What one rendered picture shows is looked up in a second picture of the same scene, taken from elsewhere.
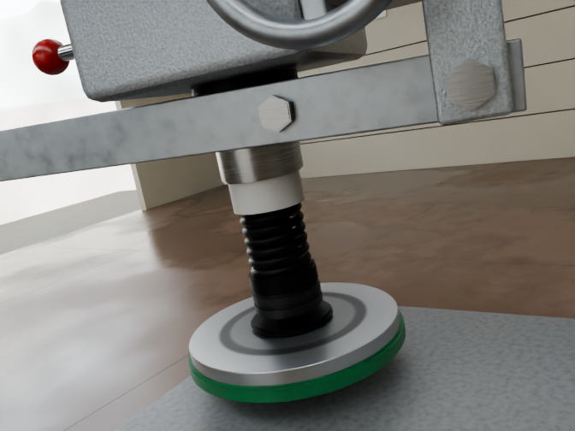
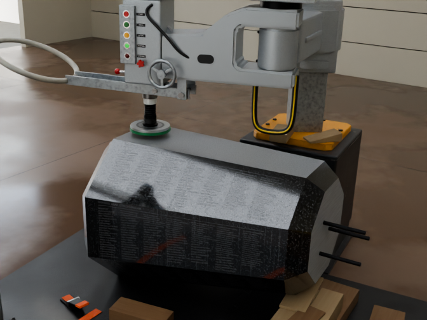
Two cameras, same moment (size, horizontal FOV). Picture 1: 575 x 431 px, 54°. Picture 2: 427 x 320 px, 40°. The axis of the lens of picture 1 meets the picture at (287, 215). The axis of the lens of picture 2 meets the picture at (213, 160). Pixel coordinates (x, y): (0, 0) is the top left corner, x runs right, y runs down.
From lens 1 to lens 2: 2.59 m
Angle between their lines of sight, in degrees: 12
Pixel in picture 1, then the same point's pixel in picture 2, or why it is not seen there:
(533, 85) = not seen: hidden behind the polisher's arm
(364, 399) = (160, 139)
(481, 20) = (183, 87)
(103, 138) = (123, 86)
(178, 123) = (138, 87)
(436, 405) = (171, 141)
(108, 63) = (130, 79)
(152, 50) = (138, 79)
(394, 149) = not seen: hidden behind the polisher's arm
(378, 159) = not seen: hidden behind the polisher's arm
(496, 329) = (188, 133)
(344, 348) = (158, 129)
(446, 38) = (179, 88)
